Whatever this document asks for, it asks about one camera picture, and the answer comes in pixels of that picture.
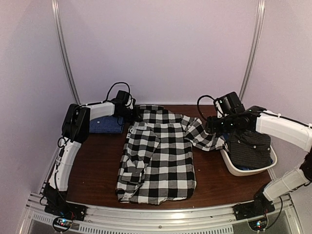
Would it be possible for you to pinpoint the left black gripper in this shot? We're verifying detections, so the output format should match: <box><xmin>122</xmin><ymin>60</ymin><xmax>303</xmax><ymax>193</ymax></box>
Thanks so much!
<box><xmin>118</xmin><ymin>107</ymin><xmax>141</xmax><ymax>123</ymax></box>

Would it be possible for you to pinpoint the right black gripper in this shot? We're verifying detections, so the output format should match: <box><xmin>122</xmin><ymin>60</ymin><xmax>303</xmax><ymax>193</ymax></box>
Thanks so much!
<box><xmin>205</xmin><ymin>115</ymin><xmax>237</xmax><ymax>134</ymax></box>

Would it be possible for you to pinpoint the black white checked shirt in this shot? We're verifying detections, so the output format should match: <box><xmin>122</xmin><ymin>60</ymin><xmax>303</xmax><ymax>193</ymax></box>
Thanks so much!
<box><xmin>116</xmin><ymin>105</ymin><xmax>225</xmax><ymax>205</ymax></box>

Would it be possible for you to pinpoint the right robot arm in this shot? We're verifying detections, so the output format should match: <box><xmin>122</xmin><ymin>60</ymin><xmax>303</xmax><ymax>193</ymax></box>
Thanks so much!
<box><xmin>205</xmin><ymin>92</ymin><xmax>312</xmax><ymax>215</ymax></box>

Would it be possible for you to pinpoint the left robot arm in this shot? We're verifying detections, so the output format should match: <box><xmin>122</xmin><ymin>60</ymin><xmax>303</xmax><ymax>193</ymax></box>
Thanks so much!
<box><xmin>43</xmin><ymin>90</ymin><xmax>138</xmax><ymax>216</ymax></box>

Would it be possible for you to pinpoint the folded blue shirt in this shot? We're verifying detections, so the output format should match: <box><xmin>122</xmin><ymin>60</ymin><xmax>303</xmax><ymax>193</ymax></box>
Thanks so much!
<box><xmin>89</xmin><ymin>116</ymin><xmax>125</xmax><ymax>134</ymax></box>

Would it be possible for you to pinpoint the dark striped shirt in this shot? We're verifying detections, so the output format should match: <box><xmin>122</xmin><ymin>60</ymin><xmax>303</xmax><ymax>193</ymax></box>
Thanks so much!
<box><xmin>227</xmin><ymin>131</ymin><xmax>273</xmax><ymax>170</ymax></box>

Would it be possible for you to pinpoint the white plastic basket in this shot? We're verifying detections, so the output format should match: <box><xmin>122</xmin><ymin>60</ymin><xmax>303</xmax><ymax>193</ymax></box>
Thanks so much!
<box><xmin>220</xmin><ymin>135</ymin><xmax>277</xmax><ymax>176</ymax></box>

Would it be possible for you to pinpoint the right small circuit board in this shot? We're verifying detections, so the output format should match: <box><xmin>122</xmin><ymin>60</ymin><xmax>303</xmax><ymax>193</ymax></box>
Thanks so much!
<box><xmin>248</xmin><ymin>217</ymin><xmax>268</xmax><ymax>232</ymax></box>

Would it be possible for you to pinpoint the small circuit board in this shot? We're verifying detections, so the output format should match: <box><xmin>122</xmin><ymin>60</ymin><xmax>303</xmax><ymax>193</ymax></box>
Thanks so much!
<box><xmin>248</xmin><ymin>217</ymin><xmax>268</xmax><ymax>232</ymax></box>
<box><xmin>52</xmin><ymin>217</ymin><xmax>73</xmax><ymax>232</ymax></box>

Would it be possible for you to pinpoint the left small circuit board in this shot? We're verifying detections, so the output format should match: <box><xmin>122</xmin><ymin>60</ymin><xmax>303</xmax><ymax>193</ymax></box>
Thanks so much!
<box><xmin>52</xmin><ymin>217</ymin><xmax>73</xmax><ymax>232</ymax></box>

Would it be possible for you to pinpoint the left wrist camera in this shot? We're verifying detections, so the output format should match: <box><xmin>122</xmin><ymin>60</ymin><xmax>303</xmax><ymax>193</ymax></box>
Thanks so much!
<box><xmin>127</xmin><ymin>98</ymin><xmax>136</xmax><ymax>110</ymax></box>

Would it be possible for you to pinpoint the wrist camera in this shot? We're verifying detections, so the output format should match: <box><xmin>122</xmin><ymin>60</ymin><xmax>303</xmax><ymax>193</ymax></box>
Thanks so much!
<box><xmin>214</xmin><ymin>99</ymin><xmax>225</xmax><ymax>118</ymax></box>
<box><xmin>127</xmin><ymin>98</ymin><xmax>136</xmax><ymax>110</ymax></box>

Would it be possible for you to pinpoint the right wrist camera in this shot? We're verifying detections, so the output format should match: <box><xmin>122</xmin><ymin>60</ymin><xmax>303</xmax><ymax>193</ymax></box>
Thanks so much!
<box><xmin>214</xmin><ymin>99</ymin><xmax>225</xmax><ymax>118</ymax></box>

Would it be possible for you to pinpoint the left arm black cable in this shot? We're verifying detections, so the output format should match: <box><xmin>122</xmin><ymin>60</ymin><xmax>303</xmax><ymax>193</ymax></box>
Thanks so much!
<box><xmin>106</xmin><ymin>82</ymin><xmax>131</xmax><ymax>103</ymax></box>

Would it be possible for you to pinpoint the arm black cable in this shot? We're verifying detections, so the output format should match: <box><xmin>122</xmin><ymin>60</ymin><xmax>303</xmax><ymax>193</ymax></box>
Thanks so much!
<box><xmin>196</xmin><ymin>94</ymin><xmax>216</xmax><ymax>122</ymax></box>
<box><xmin>106</xmin><ymin>82</ymin><xmax>131</xmax><ymax>103</ymax></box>

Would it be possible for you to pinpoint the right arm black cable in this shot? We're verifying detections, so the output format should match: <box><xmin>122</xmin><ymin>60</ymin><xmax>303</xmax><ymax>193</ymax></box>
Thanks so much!
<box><xmin>196</xmin><ymin>94</ymin><xmax>216</xmax><ymax>122</ymax></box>

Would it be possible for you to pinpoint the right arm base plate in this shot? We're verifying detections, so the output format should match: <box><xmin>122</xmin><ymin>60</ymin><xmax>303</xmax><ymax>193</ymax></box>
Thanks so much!
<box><xmin>233</xmin><ymin>201</ymin><xmax>275</xmax><ymax>220</ymax></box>

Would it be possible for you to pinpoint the front aluminium rail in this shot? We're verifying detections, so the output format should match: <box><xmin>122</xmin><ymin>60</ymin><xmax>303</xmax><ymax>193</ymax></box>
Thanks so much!
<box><xmin>16</xmin><ymin>192</ymin><xmax>304</xmax><ymax>234</ymax></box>

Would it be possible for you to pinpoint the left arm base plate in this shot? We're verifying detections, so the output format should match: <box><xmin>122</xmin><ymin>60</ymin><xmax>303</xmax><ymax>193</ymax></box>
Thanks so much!
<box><xmin>44</xmin><ymin>201</ymin><xmax>87</xmax><ymax>221</ymax></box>

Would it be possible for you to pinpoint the right aluminium frame post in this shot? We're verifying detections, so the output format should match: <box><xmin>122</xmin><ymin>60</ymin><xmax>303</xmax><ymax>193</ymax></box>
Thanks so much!
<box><xmin>239</xmin><ymin>0</ymin><xmax>266</xmax><ymax>100</ymax></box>

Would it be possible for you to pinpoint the aluminium frame post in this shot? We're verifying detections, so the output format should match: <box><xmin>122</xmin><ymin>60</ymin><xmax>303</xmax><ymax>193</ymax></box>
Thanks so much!
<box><xmin>51</xmin><ymin>0</ymin><xmax>80</xmax><ymax>104</ymax></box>
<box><xmin>239</xmin><ymin>0</ymin><xmax>266</xmax><ymax>100</ymax></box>

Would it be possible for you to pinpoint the left aluminium frame post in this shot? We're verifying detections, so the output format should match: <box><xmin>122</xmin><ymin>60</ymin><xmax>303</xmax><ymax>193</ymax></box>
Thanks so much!
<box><xmin>51</xmin><ymin>0</ymin><xmax>80</xmax><ymax>104</ymax></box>

